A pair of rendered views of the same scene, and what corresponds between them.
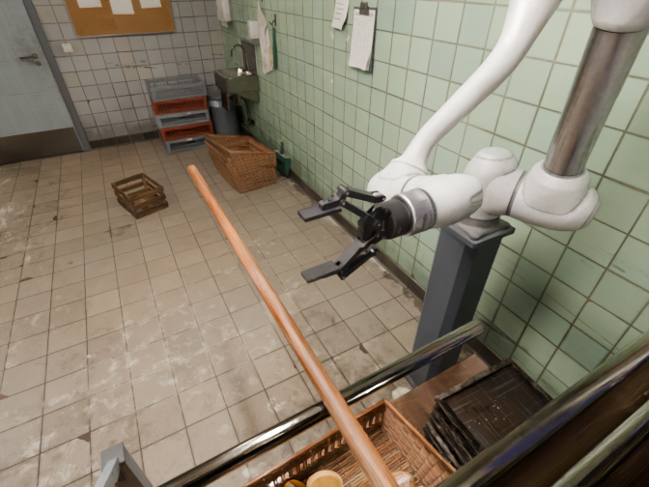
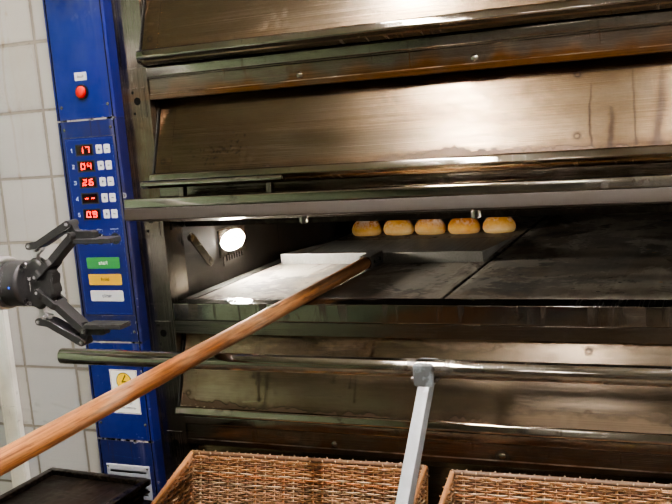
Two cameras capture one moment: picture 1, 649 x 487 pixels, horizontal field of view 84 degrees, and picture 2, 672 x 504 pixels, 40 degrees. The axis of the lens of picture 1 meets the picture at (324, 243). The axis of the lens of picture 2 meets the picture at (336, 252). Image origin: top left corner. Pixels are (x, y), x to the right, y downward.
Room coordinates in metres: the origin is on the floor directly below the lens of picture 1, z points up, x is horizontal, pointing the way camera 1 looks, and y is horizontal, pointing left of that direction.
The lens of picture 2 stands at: (1.11, 1.37, 1.58)
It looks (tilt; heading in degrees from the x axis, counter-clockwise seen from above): 9 degrees down; 232
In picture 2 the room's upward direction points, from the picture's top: 5 degrees counter-clockwise
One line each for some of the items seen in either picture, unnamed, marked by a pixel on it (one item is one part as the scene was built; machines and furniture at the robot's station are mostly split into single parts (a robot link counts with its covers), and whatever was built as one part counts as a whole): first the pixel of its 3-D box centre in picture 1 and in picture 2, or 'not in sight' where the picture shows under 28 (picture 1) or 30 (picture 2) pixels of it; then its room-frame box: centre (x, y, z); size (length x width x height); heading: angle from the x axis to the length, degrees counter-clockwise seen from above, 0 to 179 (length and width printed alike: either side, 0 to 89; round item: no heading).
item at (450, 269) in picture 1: (445, 314); not in sight; (1.10, -0.55, 0.50); 0.21 x 0.21 x 1.00; 27
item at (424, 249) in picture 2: not in sight; (399, 245); (-0.57, -0.50, 1.20); 0.55 x 0.36 x 0.03; 119
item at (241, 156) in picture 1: (240, 150); not in sight; (3.42, 0.83, 0.32); 0.56 x 0.49 x 0.28; 37
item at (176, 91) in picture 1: (176, 87); not in sight; (4.40, 1.71, 0.68); 0.60 x 0.40 x 0.16; 119
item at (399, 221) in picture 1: (380, 222); (34, 283); (0.58, -0.11, 1.34); 0.09 x 0.07 x 0.08; 119
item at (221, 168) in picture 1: (242, 167); not in sight; (3.43, 0.84, 0.14); 0.56 x 0.49 x 0.28; 35
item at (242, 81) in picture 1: (237, 89); not in sight; (4.22, 0.97, 0.71); 0.47 x 0.36 x 0.91; 29
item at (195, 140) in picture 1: (187, 138); not in sight; (4.41, 1.72, 0.08); 0.60 x 0.40 x 0.16; 121
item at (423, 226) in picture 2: not in sight; (430, 224); (-0.84, -0.66, 1.21); 0.10 x 0.07 x 0.05; 115
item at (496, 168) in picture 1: (489, 182); not in sight; (1.10, -0.56, 1.17); 0.18 x 0.16 x 0.22; 52
